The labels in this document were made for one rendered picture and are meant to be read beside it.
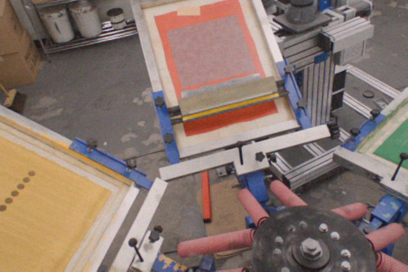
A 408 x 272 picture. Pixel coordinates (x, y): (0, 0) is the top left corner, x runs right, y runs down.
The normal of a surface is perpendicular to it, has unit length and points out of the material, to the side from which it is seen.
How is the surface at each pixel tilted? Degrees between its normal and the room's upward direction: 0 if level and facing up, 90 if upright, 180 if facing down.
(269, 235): 0
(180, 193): 0
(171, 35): 32
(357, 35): 90
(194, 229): 0
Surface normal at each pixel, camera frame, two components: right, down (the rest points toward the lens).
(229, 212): -0.13, -0.76
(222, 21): 0.02, -0.33
